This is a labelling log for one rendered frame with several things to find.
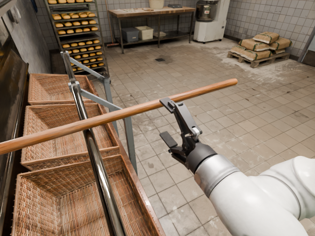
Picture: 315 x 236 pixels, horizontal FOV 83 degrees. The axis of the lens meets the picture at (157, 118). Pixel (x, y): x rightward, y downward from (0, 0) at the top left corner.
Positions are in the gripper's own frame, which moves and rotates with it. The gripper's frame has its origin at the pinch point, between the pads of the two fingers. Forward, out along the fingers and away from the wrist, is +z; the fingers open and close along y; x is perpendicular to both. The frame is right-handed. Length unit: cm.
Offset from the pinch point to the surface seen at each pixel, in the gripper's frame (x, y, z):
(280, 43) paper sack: 407, 78, 200
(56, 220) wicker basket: -49, 58, 19
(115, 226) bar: -23.1, 1.4, -22.1
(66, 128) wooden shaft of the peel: -27.6, -1.8, 7.3
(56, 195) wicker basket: -48, 57, 32
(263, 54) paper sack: 359, 94, 200
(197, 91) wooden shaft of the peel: 18.2, -1.4, 7.4
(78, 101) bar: -22.6, 1.1, 25.9
